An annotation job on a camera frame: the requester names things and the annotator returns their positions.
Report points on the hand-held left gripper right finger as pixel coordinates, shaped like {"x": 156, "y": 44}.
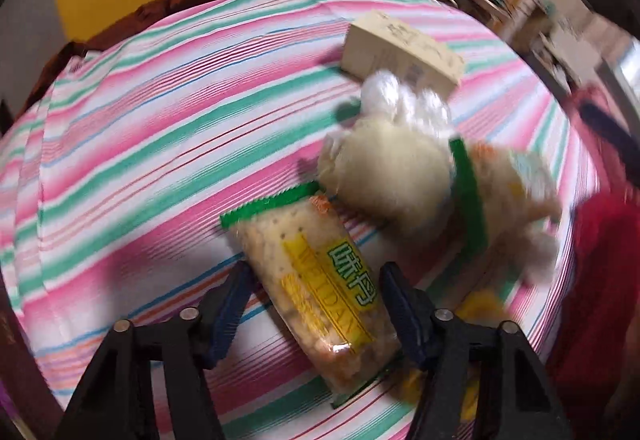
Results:
{"x": 405, "y": 315}

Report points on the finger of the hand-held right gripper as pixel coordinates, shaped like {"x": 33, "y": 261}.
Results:
{"x": 607, "y": 127}
{"x": 610, "y": 2}

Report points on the cracker packet green edge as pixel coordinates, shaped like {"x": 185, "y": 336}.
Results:
{"x": 510, "y": 190}
{"x": 310, "y": 270}

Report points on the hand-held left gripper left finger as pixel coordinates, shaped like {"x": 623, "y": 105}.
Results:
{"x": 227, "y": 315}

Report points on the cream cardboard box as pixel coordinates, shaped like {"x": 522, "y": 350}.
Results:
{"x": 390, "y": 45}

